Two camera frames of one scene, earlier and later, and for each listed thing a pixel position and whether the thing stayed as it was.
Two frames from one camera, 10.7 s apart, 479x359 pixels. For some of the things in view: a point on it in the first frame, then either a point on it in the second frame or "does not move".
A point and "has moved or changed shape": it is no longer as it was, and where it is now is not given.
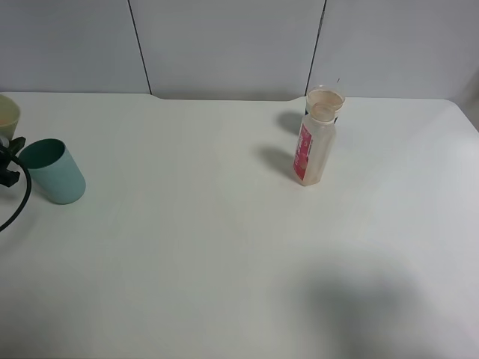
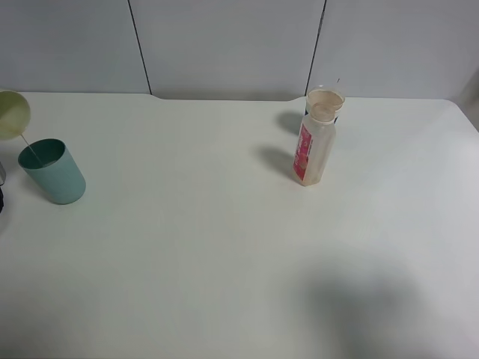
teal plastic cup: (52, 171) does not move
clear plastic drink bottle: (315, 152) does not move
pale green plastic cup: (10, 117) has moved or changed shape
